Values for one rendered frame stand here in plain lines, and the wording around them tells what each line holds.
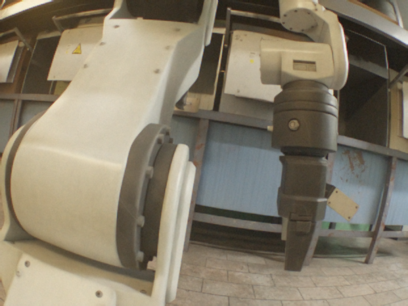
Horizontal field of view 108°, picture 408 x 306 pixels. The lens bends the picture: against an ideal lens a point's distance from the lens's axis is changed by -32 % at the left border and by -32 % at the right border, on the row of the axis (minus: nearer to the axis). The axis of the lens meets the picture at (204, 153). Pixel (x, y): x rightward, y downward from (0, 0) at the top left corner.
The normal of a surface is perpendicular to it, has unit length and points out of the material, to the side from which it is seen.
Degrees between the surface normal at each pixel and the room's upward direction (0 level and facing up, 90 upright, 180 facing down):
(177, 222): 87
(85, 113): 47
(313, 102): 89
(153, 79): 61
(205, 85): 90
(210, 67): 90
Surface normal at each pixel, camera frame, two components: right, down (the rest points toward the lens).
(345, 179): -0.07, -0.01
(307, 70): -0.30, -0.05
